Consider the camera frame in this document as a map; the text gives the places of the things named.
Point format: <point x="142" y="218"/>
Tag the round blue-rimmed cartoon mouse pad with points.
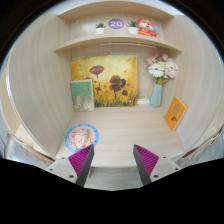
<point x="93" y="133"/>

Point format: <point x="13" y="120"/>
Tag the yellow poppy flower painting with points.
<point x="113" y="70"/>

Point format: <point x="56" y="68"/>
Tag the pink and white flower bouquet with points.
<point x="163" y="68"/>

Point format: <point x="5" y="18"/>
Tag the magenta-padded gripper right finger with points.
<point x="148" y="161"/>

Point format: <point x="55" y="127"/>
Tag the white power strip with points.
<point x="143" y="101"/>

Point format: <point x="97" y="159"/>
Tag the orange covered book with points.
<point x="175" y="113"/>

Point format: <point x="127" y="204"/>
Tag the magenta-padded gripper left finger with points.
<point x="80" y="161"/>

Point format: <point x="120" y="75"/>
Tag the teal faceted vase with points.
<point x="156" y="96"/>

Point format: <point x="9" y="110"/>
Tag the green covered book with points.
<point x="82" y="95"/>

